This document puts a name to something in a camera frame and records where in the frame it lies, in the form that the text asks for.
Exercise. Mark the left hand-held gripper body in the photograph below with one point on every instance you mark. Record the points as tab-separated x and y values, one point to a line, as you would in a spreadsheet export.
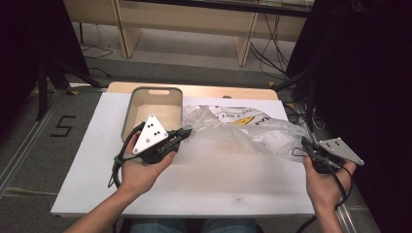
150	134

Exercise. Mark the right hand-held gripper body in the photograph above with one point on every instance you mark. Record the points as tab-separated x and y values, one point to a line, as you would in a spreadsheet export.
340	150

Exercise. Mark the beige bin with grey rim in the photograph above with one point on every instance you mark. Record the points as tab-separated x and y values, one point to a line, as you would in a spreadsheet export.
158	106

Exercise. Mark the clear plastic bag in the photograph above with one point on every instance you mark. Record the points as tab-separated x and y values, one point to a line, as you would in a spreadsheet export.
252	136

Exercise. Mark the person's right hand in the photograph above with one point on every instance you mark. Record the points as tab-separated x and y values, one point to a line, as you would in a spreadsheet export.
327	191

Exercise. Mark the person's left hand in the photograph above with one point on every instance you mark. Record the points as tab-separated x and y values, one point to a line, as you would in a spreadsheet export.
142	176

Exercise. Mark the black metal stand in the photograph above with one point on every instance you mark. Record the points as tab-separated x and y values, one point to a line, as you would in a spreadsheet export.
42	93
310	97

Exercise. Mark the white table cover board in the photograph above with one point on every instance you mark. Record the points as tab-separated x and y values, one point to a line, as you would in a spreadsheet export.
210	184

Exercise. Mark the black curtain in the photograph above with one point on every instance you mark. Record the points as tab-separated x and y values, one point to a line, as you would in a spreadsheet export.
29	39
372	81

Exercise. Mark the light wooden desk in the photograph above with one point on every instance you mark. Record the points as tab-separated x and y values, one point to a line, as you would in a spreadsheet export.
181	19

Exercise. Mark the aluminium floor rail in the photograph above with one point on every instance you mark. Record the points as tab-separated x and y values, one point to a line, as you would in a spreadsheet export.
29	149
346	216

